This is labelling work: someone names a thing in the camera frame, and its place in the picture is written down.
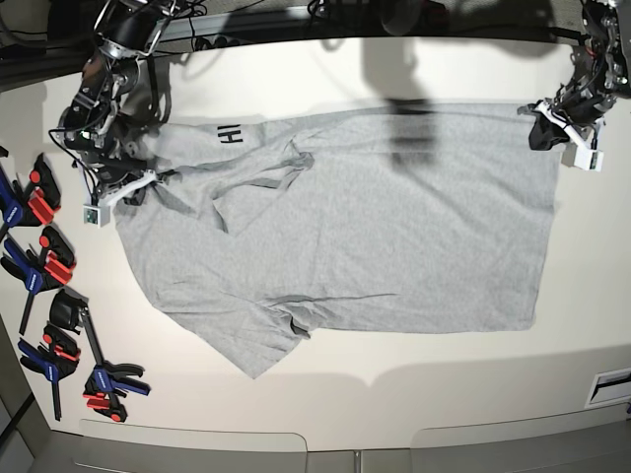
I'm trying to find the grey T-shirt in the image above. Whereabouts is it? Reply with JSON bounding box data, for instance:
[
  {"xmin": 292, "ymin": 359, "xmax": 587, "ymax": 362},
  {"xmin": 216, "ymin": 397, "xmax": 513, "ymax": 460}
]
[{"xmin": 114, "ymin": 103, "xmax": 560, "ymax": 377}]

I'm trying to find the blue red bar clamp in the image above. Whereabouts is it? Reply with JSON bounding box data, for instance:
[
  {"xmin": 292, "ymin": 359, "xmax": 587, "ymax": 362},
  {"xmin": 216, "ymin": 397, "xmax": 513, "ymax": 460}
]
[
  {"xmin": 1, "ymin": 225, "xmax": 76, "ymax": 335},
  {"xmin": 1, "ymin": 153, "xmax": 61, "ymax": 239},
  {"xmin": 49, "ymin": 290, "xmax": 151, "ymax": 423},
  {"xmin": 18, "ymin": 322, "xmax": 81, "ymax": 422}
]

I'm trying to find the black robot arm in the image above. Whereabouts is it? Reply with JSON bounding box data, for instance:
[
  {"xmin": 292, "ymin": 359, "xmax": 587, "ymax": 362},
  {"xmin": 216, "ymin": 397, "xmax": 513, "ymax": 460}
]
[
  {"xmin": 49, "ymin": 1, "xmax": 181, "ymax": 206},
  {"xmin": 519, "ymin": 1, "xmax": 630, "ymax": 151}
]

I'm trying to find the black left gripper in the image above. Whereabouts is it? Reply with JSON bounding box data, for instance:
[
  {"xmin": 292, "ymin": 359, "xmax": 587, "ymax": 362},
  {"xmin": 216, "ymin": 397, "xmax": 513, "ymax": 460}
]
[{"xmin": 518, "ymin": 86, "xmax": 616, "ymax": 151}]

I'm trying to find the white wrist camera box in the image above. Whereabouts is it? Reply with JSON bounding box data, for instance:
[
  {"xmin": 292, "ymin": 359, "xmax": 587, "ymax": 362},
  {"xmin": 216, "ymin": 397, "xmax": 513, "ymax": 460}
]
[
  {"xmin": 83, "ymin": 204, "xmax": 111, "ymax": 228},
  {"xmin": 561, "ymin": 144, "xmax": 604, "ymax": 172}
]

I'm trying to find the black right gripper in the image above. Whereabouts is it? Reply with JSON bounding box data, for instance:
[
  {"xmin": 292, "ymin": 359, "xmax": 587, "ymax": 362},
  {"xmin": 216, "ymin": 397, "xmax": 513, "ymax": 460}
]
[{"xmin": 83, "ymin": 152, "xmax": 161, "ymax": 207}]

